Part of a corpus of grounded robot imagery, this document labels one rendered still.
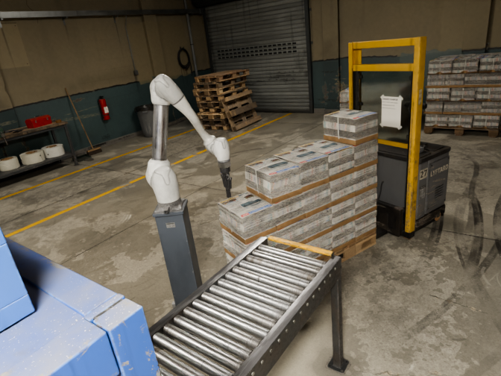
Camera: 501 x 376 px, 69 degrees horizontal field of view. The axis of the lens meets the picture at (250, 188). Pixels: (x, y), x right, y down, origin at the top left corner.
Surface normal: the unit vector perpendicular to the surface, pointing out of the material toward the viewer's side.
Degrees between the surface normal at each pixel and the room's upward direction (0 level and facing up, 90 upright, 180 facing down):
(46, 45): 90
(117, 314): 0
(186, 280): 90
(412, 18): 90
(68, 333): 0
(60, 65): 90
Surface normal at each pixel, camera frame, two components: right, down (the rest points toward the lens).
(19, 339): -0.11, -0.92
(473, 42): -0.58, 0.36
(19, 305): 0.80, 0.14
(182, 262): 0.02, 0.37
